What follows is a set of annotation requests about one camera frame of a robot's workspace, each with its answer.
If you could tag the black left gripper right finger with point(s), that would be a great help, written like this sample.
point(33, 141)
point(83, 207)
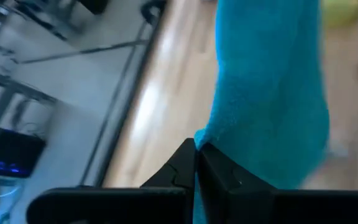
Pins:
point(259, 205)

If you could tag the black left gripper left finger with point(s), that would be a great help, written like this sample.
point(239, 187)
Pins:
point(135, 205)

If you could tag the teal microfiber towel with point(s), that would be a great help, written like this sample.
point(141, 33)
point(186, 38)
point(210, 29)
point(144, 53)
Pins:
point(266, 93)

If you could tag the green microfiber towel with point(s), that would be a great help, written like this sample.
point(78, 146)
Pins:
point(343, 11)

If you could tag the black computer tower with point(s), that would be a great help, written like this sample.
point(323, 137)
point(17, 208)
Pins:
point(11, 152)

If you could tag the black aluminium table frame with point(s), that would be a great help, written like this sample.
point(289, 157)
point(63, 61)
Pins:
point(126, 109)

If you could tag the black frame clamp bracket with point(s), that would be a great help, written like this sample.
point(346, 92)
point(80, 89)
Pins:
point(146, 12)

